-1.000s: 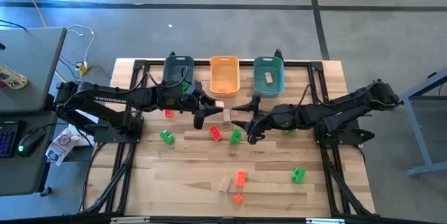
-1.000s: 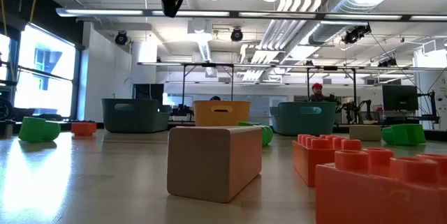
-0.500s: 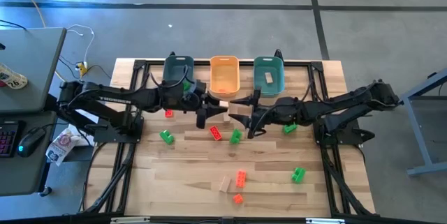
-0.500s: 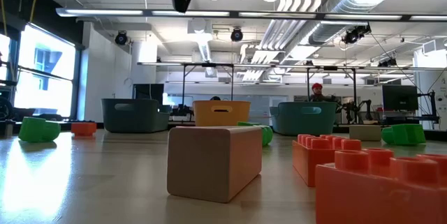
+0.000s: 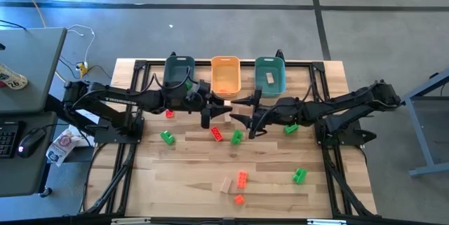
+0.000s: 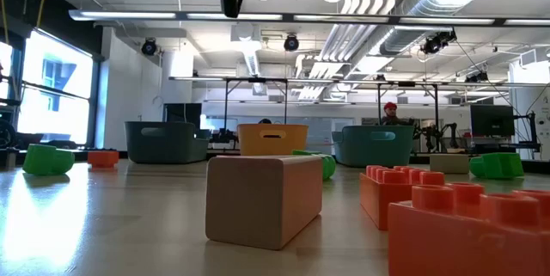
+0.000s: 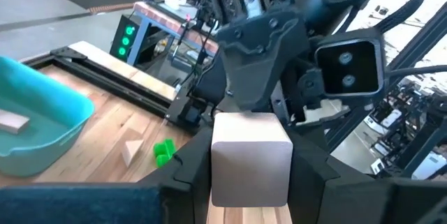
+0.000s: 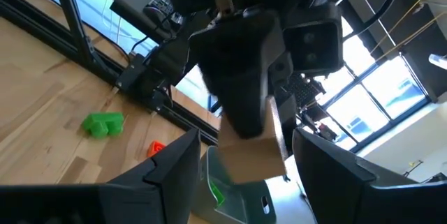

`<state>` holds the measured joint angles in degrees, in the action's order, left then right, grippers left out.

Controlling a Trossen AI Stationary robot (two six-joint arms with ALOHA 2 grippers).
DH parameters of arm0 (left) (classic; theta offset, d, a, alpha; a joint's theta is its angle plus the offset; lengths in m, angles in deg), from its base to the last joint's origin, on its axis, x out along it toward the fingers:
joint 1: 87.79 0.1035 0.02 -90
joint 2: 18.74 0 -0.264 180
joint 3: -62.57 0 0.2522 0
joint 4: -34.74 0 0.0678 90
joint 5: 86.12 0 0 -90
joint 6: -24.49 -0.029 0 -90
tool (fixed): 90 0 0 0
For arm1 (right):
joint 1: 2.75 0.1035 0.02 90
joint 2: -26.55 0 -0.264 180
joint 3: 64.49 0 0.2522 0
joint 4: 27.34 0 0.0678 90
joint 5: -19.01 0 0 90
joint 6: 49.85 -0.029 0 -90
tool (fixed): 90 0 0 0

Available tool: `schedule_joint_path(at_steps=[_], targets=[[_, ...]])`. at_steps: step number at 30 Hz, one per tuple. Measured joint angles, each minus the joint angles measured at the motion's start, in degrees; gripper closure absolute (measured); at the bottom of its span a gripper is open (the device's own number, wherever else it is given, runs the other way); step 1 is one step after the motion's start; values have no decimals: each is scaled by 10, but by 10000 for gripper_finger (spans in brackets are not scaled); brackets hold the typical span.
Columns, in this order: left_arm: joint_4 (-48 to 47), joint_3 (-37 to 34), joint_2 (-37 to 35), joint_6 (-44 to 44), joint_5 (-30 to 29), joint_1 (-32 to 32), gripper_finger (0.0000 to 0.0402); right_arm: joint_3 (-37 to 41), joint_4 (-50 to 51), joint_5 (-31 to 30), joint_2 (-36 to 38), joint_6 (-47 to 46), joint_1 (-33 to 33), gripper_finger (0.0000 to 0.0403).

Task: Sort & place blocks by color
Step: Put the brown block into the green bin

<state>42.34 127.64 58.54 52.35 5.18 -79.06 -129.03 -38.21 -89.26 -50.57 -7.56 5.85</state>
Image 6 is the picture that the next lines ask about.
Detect green toy brick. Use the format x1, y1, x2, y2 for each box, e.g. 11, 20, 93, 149
22, 144, 76, 177
468, 151, 525, 180
291, 150, 337, 181

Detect orange toy brick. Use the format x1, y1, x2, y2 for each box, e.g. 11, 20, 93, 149
359, 164, 446, 231
87, 150, 120, 169
388, 183, 550, 276

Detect pale wooden block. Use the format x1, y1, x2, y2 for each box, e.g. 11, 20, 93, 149
205, 154, 323, 251
429, 153, 470, 175

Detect overhead light bar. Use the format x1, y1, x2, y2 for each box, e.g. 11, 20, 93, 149
68, 9, 550, 27

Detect black round ceiling device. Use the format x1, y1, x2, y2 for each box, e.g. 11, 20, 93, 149
283, 34, 300, 52
141, 38, 158, 57

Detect yellow plastic bin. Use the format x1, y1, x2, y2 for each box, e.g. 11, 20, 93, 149
236, 123, 309, 156

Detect grey-blue plastic bin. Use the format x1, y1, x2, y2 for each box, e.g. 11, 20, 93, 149
124, 120, 211, 164

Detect large bright window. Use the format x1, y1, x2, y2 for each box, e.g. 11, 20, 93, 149
16, 28, 94, 144

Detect teal plastic bin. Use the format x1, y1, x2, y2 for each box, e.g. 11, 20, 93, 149
332, 125, 416, 169

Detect dark equipment by window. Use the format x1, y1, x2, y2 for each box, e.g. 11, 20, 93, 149
0, 99, 44, 150

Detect background robot arms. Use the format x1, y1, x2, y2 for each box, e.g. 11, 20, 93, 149
414, 121, 460, 153

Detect black computer monitor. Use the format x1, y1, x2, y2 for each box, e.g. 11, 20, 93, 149
470, 103, 516, 138

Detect black background station frame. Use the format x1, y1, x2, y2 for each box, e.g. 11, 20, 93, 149
223, 77, 289, 133
376, 81, 440, 152

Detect silver ventilation duct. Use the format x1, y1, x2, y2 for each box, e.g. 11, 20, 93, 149
377, 0, 499, 56

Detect black table rig frame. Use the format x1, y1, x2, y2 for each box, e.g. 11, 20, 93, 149
0, 149, 550, 175

